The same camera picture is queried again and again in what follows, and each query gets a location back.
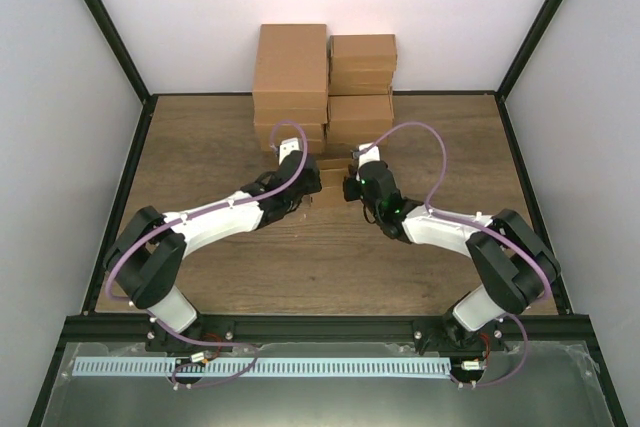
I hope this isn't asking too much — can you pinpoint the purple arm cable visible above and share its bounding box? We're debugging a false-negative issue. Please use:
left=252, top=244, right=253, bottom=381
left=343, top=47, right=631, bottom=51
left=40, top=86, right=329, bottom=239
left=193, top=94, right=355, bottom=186
left=354, top=120, right=555, bottom=390
left=106, top=120, right=309, bottom=392

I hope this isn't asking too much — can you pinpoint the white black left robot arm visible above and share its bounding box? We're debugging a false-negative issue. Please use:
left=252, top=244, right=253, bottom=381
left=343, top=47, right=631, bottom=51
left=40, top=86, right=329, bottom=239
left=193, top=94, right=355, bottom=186
left=104, top=150, right=321, bottom=351

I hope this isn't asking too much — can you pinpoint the light blue slotted cable duct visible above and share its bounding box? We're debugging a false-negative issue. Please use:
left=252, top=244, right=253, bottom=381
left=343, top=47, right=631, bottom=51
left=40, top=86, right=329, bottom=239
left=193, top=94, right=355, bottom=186
left=71, top=356, right=451, bottom=379

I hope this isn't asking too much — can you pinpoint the bottom small cardboard box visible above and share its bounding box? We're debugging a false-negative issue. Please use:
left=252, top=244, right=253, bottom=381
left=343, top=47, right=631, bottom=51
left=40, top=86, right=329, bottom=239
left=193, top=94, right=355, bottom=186
left=326, top=130, right=382, bottom=146

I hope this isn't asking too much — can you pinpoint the top small cardboard box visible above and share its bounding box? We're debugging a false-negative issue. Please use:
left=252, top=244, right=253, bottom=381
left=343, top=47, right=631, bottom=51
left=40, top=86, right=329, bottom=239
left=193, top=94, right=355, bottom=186
left=330, top=34, right=398, bottom=71

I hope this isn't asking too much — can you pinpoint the large cardboard box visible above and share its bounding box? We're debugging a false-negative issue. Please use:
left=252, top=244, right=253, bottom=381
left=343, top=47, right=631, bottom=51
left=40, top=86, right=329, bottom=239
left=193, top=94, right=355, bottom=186
left=253, top=107, right=328, bottom=125
left=252, top=24, right=328, bottom=109
left=254, top=124, right=325, bottom=143
left=259, top=139, right=326, bottom=154

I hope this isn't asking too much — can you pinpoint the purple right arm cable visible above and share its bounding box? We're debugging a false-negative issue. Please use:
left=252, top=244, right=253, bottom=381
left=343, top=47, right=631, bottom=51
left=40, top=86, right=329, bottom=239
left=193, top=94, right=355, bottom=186
left=354, top=120, right=555, bottom=390

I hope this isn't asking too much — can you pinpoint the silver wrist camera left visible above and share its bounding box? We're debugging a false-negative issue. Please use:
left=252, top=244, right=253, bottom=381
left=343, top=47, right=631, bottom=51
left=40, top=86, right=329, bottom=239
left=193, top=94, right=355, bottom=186
left=277, top=138, right=302, bottom=164

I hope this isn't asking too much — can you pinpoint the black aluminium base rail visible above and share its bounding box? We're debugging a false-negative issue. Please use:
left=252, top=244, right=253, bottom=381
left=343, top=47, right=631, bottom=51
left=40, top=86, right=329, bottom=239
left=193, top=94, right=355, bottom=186
left=144, top=314, right=591, bottom=353

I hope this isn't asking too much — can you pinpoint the upper small cardboard box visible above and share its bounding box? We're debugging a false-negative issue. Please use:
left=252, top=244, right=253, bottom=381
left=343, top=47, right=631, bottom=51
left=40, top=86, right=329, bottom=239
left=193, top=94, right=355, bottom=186
left=329, top=67, right=395, bottom=96

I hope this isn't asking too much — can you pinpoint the small cardboard box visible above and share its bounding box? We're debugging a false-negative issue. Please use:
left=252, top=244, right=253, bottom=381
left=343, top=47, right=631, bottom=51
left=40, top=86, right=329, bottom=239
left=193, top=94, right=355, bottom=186
left=326, top=130, right=382, bottom=146
left=328, top=94, right=394, bottom=133
left=329, top=67, right=395, bottom=96
left=330, top=34, right=398, bottom=71

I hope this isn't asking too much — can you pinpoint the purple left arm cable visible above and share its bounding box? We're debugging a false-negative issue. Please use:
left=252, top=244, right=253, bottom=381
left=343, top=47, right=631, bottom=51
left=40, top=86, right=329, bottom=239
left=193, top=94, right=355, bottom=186
left=106, top=120, right=309, bottom=392

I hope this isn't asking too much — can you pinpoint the bottom large cardboard box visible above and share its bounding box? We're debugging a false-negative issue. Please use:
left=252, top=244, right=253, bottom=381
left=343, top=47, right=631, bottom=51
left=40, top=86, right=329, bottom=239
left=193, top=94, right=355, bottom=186
left=259, top=139, right=326, bottom=154

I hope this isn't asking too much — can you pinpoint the top large cardboard box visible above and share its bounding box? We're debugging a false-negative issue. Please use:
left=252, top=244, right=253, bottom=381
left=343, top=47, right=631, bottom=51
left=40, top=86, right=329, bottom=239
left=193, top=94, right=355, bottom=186
left=252, top=24, right=328, bottom=109

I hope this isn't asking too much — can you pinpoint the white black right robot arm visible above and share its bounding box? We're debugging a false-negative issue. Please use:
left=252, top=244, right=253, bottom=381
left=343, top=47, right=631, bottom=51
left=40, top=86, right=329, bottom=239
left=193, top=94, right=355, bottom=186
left=343, top=160, right=561, bottom=350

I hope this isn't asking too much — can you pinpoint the black cage frame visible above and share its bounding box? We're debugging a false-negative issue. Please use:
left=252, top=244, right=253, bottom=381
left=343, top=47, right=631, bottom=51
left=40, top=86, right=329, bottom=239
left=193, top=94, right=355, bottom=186
left=27, top=0, right=640, bottom=427

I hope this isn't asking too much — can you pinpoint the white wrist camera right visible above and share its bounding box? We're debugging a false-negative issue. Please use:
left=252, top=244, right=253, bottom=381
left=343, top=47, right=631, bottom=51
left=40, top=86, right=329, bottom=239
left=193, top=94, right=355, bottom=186
left=352, top=143, right=381, bottom=168

